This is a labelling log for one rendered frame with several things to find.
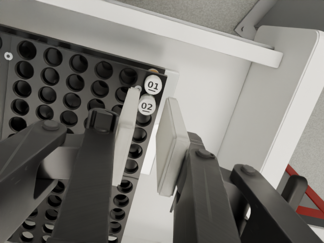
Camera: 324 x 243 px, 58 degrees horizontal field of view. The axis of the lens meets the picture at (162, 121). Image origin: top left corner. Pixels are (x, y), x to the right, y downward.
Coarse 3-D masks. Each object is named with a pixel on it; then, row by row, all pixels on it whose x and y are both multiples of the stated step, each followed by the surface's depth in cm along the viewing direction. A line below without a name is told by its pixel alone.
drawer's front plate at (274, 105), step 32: (256, 32) 28; (288, 32) 22; (320, 32) 18; (256, 64) 26; (288, 64) 21; (320, 64) 19; (256, 96) 25; (288, 96) 20; (256, 128) 23; (288, 128) 20; (224, 160) 29; (256, 160) 22; (288, 160) 21
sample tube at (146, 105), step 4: (144, 96) 21; (148, 96) 21; (152, 96) 22; (140, 100) 20; (144, 100) 20; (148, 100) 20; (152, 100) 20; (140, 104) 20; (144, 104) 20; (148, 104) 20; (152, 104) 20; (140, 108) 20; (144, 108) 20; (148, 108) 20; (152, 108) 20; (144, 112) 20; (148, 112) 20; (152, 112) 20
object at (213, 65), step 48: (0, 0) 25; (48, 0) 20; (96, 0) 20; (96, 48) 27; (144, 48) 27; (192, 48) 27; (240, 48) 21; (192, 96) 29; (144, 192) 32; (144, 240) 34
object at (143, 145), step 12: (144, 72) 21; (156, 72) 22; (156, 96) 22; (156, 108) 22; (132, 144) 23; (144, 144) 23; (132, 156) 24; (144, 156) 23; (132, 180) 24; (120, 192) 24; (132, 192) 24; (120, 204) 25; (120, 216) 26; (120, 228) 26; (108, 240) 27; (120, 240) 26
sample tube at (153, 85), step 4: (152, 68) 24; (148, 76) 21; (152, 76) 20; (156, 76) 21; (148, 80) 20; (152, 80) 20; (156, 80) 20; (160, 80) 21; (144, 84) 20; (148, 84) 20; (152, 84) 20; (156, 84) 20; (160, 84) 20; (148, 88) 20; (152, 88) 20; (156, 88) 20; (160, 88) 20; (148, 92) 20; (152, 92) 20; (156, 92) 20
